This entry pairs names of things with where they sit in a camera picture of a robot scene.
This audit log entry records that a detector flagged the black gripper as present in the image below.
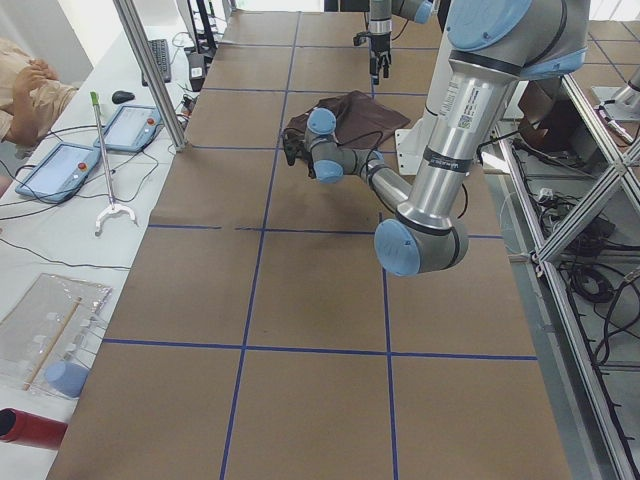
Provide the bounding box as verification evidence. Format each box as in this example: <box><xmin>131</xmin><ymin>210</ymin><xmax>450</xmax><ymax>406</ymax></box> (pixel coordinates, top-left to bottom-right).
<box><xmin>369</xmin><ymin>32</ymin><xmax>391</xmax><ymax>80</ymax></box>
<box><xmin>285</xmin><ymin>134</ymin><xmax>312</xmax><ymax>166</ymax></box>

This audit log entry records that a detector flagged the dark brown t-shirt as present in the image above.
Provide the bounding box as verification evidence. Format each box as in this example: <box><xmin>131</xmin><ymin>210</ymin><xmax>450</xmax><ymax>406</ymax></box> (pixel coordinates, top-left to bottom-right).
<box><xmin>284</xmin><ymin>90</ymin><xmax>410</xmax><ymax>149</ymax></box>

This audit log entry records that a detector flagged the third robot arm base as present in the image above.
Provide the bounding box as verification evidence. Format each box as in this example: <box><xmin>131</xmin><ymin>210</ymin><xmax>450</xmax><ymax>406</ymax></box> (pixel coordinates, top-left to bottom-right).
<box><xmin>591</xmin><ymin>69</ymin><xmax>639</xmax><ymax>124</ymax></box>

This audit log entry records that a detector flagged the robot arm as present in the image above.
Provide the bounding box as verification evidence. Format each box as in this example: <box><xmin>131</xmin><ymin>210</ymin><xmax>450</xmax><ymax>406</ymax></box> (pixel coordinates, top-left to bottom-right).
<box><xmin>283</xmin><ymin>1</ymin><xmax>590</xmax><ymax>276</ymax></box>
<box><xmin>364</xmin><ymin>0</ymin><xmax>437</xmax><ymax>85</ymax></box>

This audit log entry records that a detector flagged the far blue teach pendant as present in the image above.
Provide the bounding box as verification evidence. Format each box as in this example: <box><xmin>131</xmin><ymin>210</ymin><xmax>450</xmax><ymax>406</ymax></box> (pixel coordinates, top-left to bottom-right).
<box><xmin>103</xmin><ymin>104</ymin><xmax>162</xmax><ymax>153</ymax></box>

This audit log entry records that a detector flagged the blue teach pendant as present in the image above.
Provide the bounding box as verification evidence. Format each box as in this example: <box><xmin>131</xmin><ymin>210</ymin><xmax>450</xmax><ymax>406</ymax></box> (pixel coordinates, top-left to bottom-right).
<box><xmin>103</xmin><ymin>104</ymin><xmax>162</xmax><ymax>153</ymax></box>
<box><xmin>15</xmin><ymin>142</ymin><xmax>101</xmax><ymax>204</ymax></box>

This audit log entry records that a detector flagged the black keyboard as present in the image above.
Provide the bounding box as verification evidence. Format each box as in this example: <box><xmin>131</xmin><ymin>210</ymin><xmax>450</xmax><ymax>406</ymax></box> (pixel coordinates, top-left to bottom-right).
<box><xmin>148</xmin><ymin>39</ymin><xmax>172</xmax><ymax>83</ymax></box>

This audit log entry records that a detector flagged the black computer mouse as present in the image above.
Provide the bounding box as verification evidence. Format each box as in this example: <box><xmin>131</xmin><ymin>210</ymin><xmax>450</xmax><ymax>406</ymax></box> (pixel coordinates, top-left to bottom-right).
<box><xmin>111</xmin><ymin>90</ymin><xmax>136</xmax><ymax>105</ymax></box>

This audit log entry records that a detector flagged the white reacher grabber stick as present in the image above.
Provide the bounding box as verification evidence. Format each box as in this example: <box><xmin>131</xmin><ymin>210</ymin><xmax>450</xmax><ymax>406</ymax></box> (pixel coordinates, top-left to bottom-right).
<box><xmin>90</xmin><ymin>91</ymin><xmax>138</xmax><ymax>237</ymax></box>

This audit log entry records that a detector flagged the near blue teach pendant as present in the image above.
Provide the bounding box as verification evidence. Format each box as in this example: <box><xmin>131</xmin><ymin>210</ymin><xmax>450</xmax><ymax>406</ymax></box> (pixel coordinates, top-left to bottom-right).
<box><xmin>15</xmin><ymin>142</ymin><xmax>101</xmax><ymax>204</ymax></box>

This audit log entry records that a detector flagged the seated person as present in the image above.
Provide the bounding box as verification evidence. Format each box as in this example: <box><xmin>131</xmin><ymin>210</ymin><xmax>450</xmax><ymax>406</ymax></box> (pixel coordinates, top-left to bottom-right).
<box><xmin>1</xmin><ymin>38</ymin><xmax>77</xmax><ymax>159</ymax></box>

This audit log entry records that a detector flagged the wooden stick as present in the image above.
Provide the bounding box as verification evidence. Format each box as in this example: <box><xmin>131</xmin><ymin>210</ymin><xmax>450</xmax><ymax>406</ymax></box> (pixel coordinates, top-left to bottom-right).
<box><xmin>22</xmin><ymin>297</ymin><xmax>82</xmax><ymax>391</ymax></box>

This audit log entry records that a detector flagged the clear plastic bag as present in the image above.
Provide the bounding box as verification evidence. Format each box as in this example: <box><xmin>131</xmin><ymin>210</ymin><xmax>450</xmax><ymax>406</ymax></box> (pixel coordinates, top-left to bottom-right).
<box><xmin>1</xmin><ymin>274</ymin><xmax>112</xmax><ymax>399</ymax></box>

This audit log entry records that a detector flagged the blue plastic cup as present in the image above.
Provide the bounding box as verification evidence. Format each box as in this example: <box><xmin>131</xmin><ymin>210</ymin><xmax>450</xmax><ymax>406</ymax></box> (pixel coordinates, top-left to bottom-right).
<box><xmin>44</xmin><ymin>361</ymin><xmax>89</xmax><ymax>398</ymax></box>

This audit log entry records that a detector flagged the red cylinder can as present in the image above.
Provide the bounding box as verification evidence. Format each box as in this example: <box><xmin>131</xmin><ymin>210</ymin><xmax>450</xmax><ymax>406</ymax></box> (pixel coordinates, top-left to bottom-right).
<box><xmin>1</xmin><ymin>408</ymin><xmax>68</xmax><ymax>450</ymax></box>

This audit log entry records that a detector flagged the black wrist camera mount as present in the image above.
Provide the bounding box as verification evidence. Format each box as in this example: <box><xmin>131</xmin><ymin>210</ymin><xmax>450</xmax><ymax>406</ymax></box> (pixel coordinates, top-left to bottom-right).
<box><xmin>281</xmin><ymin>129</ymin><xmax>304</xmax><ymax>157</ymax></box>
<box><xmin>353</xmin><ymin>31</ymin><xmax>370</xmax><ymax>47</ymax></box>

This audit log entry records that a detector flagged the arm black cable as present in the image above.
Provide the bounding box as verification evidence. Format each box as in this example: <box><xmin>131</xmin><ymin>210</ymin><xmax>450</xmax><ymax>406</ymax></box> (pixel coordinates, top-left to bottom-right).
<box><xmin>282</xmin><ymin>124</ymin><xmax>471</xmax><ymax>221</ymax></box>
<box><xmin>389</xmin><ymin>0</ymin><xmax>441</xmax><ymax>44</ymax></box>

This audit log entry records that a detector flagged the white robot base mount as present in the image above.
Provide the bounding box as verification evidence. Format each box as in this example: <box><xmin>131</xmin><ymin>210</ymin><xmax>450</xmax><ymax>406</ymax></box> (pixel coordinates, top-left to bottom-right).
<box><xmin>395</xmin><ymin>1</ymin><xmax>452</xmax><ymax>175</ymax></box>

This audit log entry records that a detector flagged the aluminium camera post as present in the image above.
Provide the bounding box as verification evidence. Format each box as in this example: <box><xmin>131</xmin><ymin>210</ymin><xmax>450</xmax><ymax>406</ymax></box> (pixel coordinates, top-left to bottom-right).
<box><xmin>113</xmin><ymin>0</ymin><xmax>186</xmax><ymax>152</ymax></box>

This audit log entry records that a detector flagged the aluminium frame rail structure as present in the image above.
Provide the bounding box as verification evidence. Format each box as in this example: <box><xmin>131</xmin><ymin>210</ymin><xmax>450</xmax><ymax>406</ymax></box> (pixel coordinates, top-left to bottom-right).
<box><xmin>486</xmin><ymin>65</ymin><xmax>639</xmax><ymax>479</ymax></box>

